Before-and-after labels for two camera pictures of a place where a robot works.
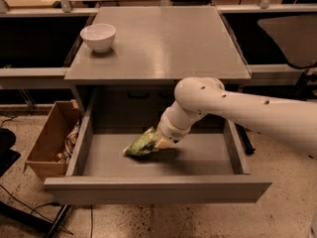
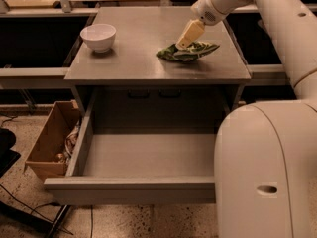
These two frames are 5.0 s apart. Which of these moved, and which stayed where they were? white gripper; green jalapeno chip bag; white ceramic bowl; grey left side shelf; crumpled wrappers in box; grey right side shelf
Moved: white gripper; green jalapeno chip bag
Stayed: white ceramic bowl; grey right side shelf; crumpled wrappers in box; grey left side shelf
